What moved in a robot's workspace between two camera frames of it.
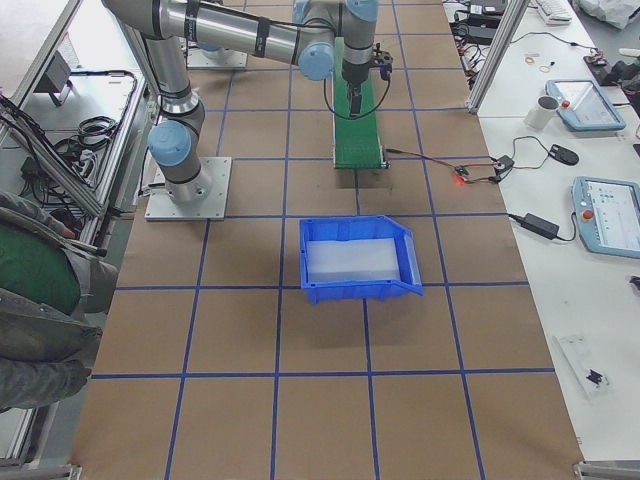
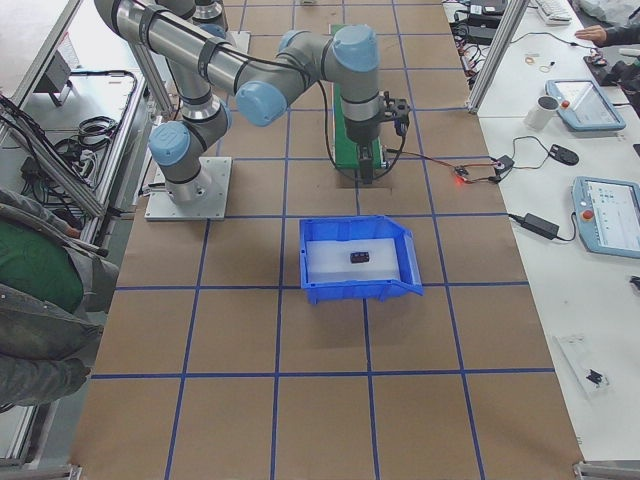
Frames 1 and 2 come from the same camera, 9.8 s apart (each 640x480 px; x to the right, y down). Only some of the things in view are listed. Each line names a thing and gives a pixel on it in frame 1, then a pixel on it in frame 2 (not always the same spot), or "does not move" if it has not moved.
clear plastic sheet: (586, 366) does not move
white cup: (543, 111) does not move
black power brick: (540, 226) does not move
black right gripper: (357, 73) -> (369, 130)
